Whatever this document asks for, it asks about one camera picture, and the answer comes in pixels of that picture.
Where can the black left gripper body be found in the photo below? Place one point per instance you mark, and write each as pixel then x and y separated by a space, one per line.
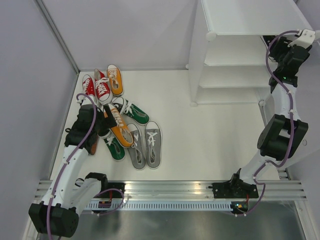
pixel 102 124

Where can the grey sneaker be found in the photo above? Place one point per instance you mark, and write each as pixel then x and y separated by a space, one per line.
pixel 136 154
pixel 153 141

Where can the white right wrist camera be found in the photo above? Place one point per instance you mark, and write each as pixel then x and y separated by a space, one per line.
pixel 306 38

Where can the green sneaker near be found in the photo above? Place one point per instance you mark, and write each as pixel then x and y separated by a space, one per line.
pixel 116 150

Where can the red sneaker right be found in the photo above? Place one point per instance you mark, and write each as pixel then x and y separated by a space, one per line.
pixel 102 87

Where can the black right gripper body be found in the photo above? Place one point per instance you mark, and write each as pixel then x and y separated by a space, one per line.
pixel 282 45

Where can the red sneaker left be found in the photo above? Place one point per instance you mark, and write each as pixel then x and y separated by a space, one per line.
pixel 88 87

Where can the white shoe cabinet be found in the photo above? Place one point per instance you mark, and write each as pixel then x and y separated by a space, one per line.
pixel 227 61

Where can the aluminium corner frame post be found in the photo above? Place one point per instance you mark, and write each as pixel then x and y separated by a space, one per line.
pixel 56 33

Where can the white slotted cable duct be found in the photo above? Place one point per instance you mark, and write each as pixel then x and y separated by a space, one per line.
pixel 176 206

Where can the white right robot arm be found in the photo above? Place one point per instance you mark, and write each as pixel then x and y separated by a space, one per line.
pixel 285 131

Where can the green sneaker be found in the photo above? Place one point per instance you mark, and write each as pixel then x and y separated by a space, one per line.
pixel 129 109
pixel 116 150

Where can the green sneaker far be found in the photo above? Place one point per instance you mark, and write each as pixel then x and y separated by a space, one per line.
pixel 129 109

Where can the aluminium mounting rail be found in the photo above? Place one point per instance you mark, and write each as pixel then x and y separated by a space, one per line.
pixel 275 190

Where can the orange sneaker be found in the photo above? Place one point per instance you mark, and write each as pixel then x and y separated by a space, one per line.
pixel 121 130
pixel 115 78

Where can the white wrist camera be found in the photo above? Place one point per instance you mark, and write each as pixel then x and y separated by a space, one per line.
pixel 306 38
pixel 83 100

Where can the black sneaker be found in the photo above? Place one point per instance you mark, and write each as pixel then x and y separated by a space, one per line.
pixel 90 144
pixel 268 39

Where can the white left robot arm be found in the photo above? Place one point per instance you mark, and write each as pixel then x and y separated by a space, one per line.
pixel 59 211

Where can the red sneaker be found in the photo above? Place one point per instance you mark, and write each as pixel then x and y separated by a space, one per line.
pixel 102 87
pixel 88 87

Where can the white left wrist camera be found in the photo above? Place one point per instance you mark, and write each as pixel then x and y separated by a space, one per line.
pixel 83 100

